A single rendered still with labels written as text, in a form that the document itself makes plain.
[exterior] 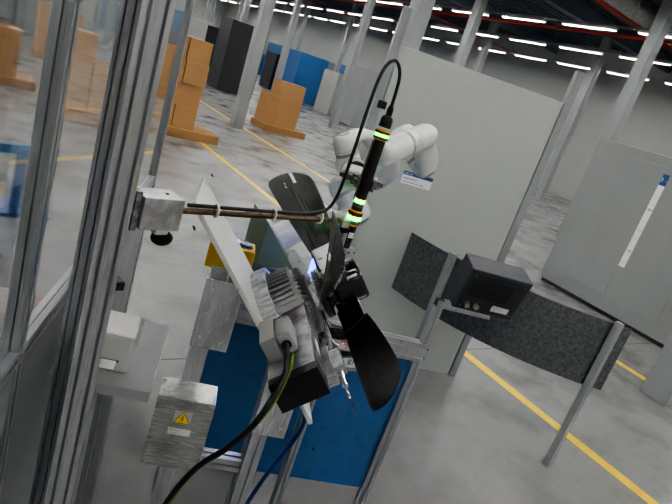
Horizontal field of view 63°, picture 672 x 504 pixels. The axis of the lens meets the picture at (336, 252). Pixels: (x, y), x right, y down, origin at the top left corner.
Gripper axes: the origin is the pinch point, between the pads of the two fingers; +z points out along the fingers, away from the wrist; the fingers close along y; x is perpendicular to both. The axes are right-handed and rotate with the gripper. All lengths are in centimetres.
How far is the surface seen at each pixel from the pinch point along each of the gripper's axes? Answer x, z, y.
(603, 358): -70, -92, -184
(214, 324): -44, 18, 31
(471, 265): -23, -32, -57
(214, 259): -45, -32, 34
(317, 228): -15.3, 3.9, 9.9
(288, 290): -30.6, 16.5, 14.9
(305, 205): -10.4, 1.3, 14.7
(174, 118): -109, -815, 135
